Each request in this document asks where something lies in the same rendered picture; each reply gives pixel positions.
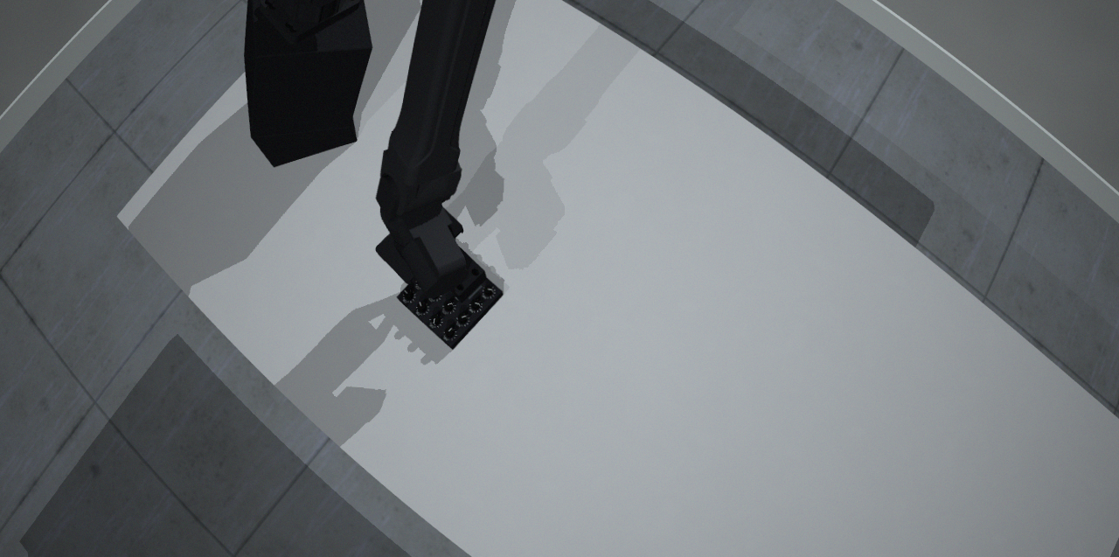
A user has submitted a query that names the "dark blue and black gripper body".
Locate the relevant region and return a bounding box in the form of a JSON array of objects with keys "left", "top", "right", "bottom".
[{"left": 376, "top": 207, "right": 463, "bottom": 284}]

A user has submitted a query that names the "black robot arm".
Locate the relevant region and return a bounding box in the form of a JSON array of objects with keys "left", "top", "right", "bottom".
[{"left": 260, "top": 0, "right": 496, "bottom": 303}]

